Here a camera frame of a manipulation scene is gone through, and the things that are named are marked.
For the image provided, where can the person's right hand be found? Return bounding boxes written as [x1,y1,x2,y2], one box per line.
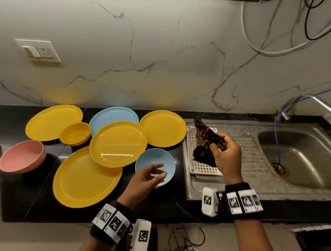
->
[209,133,244,185]

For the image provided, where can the person's left hand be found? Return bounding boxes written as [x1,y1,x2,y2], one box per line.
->
[118,163,167,210]

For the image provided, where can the dark patterned cloth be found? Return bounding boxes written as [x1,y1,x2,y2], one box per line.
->
[192,115,228,168]

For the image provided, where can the person's left forearm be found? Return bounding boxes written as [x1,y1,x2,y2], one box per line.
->
[78,235,115,251]

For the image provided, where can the person's right forearm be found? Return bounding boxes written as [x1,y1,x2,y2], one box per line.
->
[233,218,274,251]

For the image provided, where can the light blue bowl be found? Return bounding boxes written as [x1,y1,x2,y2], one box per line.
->
[135,148,176,187]

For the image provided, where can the white plastic drain tray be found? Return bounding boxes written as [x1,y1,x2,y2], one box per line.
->
[186,126,223,177]

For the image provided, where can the black right wristband with markers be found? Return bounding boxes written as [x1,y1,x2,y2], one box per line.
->
[217,182,264,220]

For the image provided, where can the black wristband with markers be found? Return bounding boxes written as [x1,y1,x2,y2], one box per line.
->
[89,200,131,246]
[217,182,264,220]

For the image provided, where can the black left wristband with markers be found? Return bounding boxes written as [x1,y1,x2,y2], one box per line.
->
[89,200,131,246]

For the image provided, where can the steel sink drain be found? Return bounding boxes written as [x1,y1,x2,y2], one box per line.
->
[271,161,290,177]

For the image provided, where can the light blue plate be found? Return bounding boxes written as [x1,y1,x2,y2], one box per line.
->
[89,107,140,137]

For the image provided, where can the large yellow plastic plate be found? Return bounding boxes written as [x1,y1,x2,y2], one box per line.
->
[52,145,123,209]

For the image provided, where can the stainless steel sink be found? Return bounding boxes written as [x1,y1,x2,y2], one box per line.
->
[182,118,331,202]

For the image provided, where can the small yellow bowl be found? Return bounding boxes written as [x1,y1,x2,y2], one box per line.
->
[59,122,92,147]

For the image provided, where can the steel faucet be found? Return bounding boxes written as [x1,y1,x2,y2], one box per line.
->
[274,93,331,122]

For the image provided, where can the pink bowl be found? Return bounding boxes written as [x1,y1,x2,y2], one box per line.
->
[0,140,47,174]

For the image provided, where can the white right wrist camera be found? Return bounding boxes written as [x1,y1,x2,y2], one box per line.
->
[201,187,218,218]

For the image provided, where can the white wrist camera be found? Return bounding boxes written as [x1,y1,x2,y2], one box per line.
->
[201,187,218,218]
[129,219,152,251]

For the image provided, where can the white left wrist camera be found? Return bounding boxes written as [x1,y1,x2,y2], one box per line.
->
[129,219,152,251]

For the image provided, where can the thin blue hose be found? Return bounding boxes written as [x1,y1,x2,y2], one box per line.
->
[273,89,331,169]

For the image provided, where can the thin black floor cables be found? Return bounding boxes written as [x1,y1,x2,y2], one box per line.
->
[168,224,207,251]

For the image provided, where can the white cable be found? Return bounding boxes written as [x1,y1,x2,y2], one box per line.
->
[241,0,331,56]

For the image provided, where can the black cable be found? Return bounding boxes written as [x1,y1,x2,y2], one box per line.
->
[304,0,331,41]

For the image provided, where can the white wall switch socket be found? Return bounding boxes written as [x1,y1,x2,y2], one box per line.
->
[14,39,62,63]

